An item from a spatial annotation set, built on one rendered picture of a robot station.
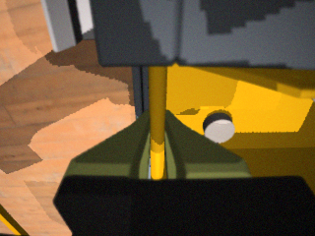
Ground dark grey shelf rack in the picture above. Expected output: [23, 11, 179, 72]
[40, 0, 315, 119]

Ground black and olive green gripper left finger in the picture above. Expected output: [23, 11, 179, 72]
[62, 110, 151, 179]

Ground yellow bin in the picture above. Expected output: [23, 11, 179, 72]
[148, 64, 315, 195]

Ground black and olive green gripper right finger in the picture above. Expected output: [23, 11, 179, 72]
[164, 109, 252, 179]

